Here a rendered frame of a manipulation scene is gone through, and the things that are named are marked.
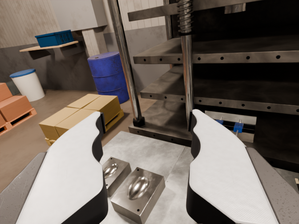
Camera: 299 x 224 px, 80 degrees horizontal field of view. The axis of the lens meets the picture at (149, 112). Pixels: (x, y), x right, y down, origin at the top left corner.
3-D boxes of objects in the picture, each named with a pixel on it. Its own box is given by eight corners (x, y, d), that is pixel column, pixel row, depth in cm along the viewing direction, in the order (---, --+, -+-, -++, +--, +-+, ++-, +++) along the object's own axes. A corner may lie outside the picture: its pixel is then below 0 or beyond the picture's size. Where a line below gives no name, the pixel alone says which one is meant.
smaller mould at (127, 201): (143, 226, 70) (139, 216, 67) (114, 210, 78) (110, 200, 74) (165, 186, 84) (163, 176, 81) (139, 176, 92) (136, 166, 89)
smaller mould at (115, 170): (111, 197, 84) (107, 188, 81) (91, 187, 91) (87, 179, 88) (131, 170, 96) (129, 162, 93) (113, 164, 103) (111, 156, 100)
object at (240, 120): (252, 142, 102) (256, 116, 94) (204, 134, 116) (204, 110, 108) (259, 103, 138) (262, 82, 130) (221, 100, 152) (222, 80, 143)
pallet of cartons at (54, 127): (90, 111, 360) (83, 93, 341) (126, 113, 329) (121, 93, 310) (44, 148, 270) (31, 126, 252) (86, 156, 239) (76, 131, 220)
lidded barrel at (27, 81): (51, 93, 500) (40, 68, 466) (32, 103, 455) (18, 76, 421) (38, 93, 526) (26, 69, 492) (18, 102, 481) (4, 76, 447)
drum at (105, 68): (111, 92, 432) (100, 51, 386) (135, 94, 403) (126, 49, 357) (94, 105, 383) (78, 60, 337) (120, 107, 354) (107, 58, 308)
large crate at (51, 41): (74, 41, 377) (71, 29, 366) (58, 45, 344) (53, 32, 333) (56, 43, 402) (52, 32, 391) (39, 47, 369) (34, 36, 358)
